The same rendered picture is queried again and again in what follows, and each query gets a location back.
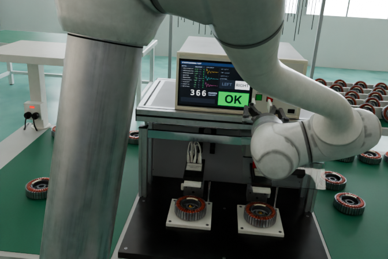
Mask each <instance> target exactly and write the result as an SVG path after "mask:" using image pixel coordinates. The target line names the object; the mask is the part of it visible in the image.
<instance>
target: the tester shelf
mask: <svg viewBox="0 0 388 259"><path fill-rule="evenodd" d="M175 94H176V79H170V78H157V79H156V80H155V82H154V83H153V85H152V86H151V88H150V89H149V90H148V92H147V93H146V95H145V96H144V97H143V99H142V101H141V102H140V103H139V105H138V106H137V107H136V109H135V121H143V122H157V123H172V124H180V125H194V126H208V127H222V128H230V129H244V130H252V126H253V125H251V123H250V122H249V123H245V124H243V123H242V119H243V115H242V114H228V113H220V112H205V111H191V110H176V109H175ZM311 115H314V113H313V112H310V111H307V110H303V109H301V110H300V116H299V119H294V118H289V123H292V122H299V121H303V120H306V119H310V117H311Z"/></svg>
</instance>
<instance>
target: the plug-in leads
mask: <svg viewBox="0 0 388 259"><path fill-rule="evenodd" d="M195 142H196V141H195ZM195 142H194V144H192V141H191V142H189V145H190V143H191V151H189V145H188V151H189V152H188V151H187V163H190V162H191V163H196V146H197V145H198V146H199V149H200V153H199V156H198V160H197V163H200V164H201V163H202V157H201V152H202V150H201V146H200V144H199V143H198V142H197V143H198V144H197V145H195ZM194 148H195V155H194V154H193V153H194V151H193V150H194ZM189 153H190V154H189Z"/></svg>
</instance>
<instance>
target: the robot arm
mask: <svg viewBox="0 0 388 259"><path fill-rule="evenodd" d="M54 2H55V7H56V10H57V18H58V21H59V24H60V26H61V28H62V30H63V31H67V32H68V35H67V41H66V50H65V59H64V67H63V72H62V81H61V90H60V96H59V105H58V114H57V123H56V128H55V137H54V146H53V155H52V160H51V169H50V177H49V183H48V192H47V201H46V210H45V215H44V224H43V233H42V242H41V247H40V256H39V259H109V257H110V249H111V243H112V238H113V231H114V225H115V218H116V214H117V207H118V200H119V196H120V188H121V182H122V175H123V171H124V164H125V157H126V150H127V146H128V139H129V132H130V125H131V121H132V114H133V108H134V103H135V96H136V89H137V82H138V78H139V71H140V65H141V58H142V53H143V47H144V46H148V45H149V44H150V43H151V41H152V40H153V38H154V37H155V35H156V33H157V30H158V29H159V27H160V25H161V23H162V22H163V20H164V19H165V17H166V15H167V14H169V15H173V16H177V17H182V18H185V19H188V20H191V21H194V22H198V23H200V24H203V25H209V27H210V29H211V31H212V34H213V35H214V37H215V39H216V40H217V42H218V43H219V44H220V45H221V47H222V48H223V50H224V51H225V53H226V55H227V56H228V57H229V59H230V61H231V62H232V64H233V66H234V67H235V69H236V70H237V72H238V74H239V75H240V76H241V78H242V79H243V80H244V81H245V82H246V83H247V84H248V85H249V86H250V87H252V88H253V89H254V90H256V91H258V92H259V93H261V94H263V95H265V96H267V97H270V98H272V99H275V100H277V101H280V102H283V103H286V104H290V105H292V106H295V107H298V108H301V109H303V110H307V111H310V112H313V113H314V115H311V117H310V119H306V120H303V121H299V122H292V123H289V118H288V117H287V116H286V115H285V113H284V111H283V108H279V109H277V108H276V106H275V105H272V103H271V100H270V99H268V102H267V109H268V112H265V113H261V112H260V111H258V110H257V109H256V103H255V98H254V97H253V98H252V102H251V103H249V106H247V105H244V112H243V115H242V123H243V124H245V123H249V122H250V123H251V125H253V126H252V130H251V133H252V138H251V155H252V158H253V161H254V164H255V166H256V168H257V169H258V170H259V172H260V173H261V174H262V175H263V176H265V177H266V178H268V179H271V180H275V181H278V180H282V179H285V178H287V177H288V176H290V175H291V174H292V173H293V172H294V171H295V169H296V168H298V167H300V166H303V165H305V164H309V163H315V162H328V161H333V160H339V159H344V158H347V157H352V156H356V155H359V154H362V153H364V152H366V151H369V150H370V149H372V148H373V147H374V146H376V145H377V144H378V142H379V140H380V139H381V136H382V126H381V123H380V120H379V119H378V117H377V116H376V115H374V114H373V113H372V112H370V111H368V110H364V109H360V108H353V107H351V105H350V104H349V102H348V101H347V100H346V99H345V98H344V97H343V96H342V95H341V94H339V93H338V92H336V91H334V90H332V89H330V88H329V87H327V86H325V85H323V84H321V83H319V82H317V81H315V80H313V79H311V78H309V77H307V76H305V75H303V74H301V73H299V72H297V71H295V70H293V69H291V68H289V67H287V66H285V65H284V64H283V63H282V62H281V61H280V60H279V59H278V49H279V43H280V39H281V34H282V30H283V25H284V22H285V8H286V0H54ZM249 113H250V115H251V116H252V118H251V117H249ZM276 114H278V117H277V116H276Z"/></svg>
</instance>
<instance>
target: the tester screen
mask: <svg viewBox="0 0 388 259"><path fill-rule="evenodd" d="M220 80H232V81H244V80H243V79H242V78H241V76H240V75H239V74H238V72H237V70H236V69H235V67H234V66H233V65H232V64H222V63H207V62H190V61H181V69H180V96H179V104H194V105H202V106H217V107H231V108H243V107H236V106H221V105H218V94H219V91H220V92H235V93H249V95H250V90H251V87H249V90H242V89H226V88H219V83H220ZM190 89H199V90H207V97H204V96H190V95H189V91H190ZM181 97H193V98H202V99H215V104H212V103H197V102H182V101H181ZM248 105H249V101H248Z"/></svg>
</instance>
